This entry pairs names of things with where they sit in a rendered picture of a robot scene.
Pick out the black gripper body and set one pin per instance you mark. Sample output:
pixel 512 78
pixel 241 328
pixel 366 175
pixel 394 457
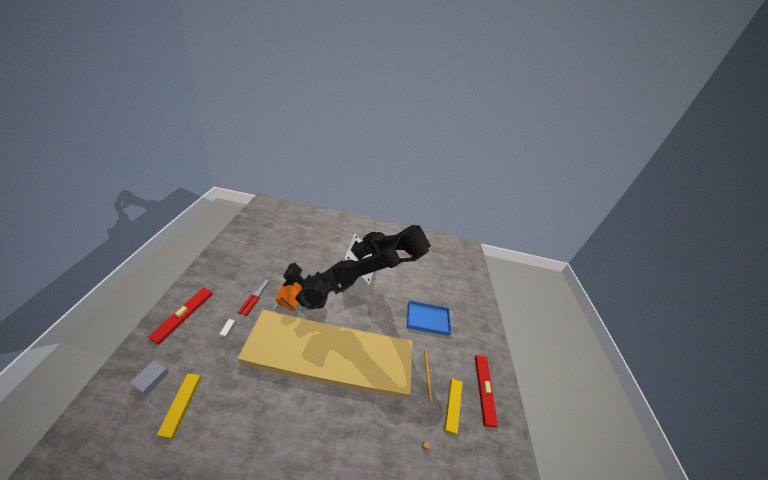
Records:
pixel 292 275

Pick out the tan panel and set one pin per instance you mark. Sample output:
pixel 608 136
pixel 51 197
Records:
pixel 329 354

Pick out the red long flat bar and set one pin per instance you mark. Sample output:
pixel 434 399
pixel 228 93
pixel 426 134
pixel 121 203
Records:
pixel 180 316
pixel 485 390

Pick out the yellow flat bar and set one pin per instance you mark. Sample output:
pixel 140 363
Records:
pixel 453 407
pixel 179 407

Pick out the blue shallow tray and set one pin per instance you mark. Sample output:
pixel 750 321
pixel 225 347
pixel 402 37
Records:
pixel 428 318

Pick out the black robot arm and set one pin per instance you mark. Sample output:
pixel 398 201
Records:
pixel 345 273

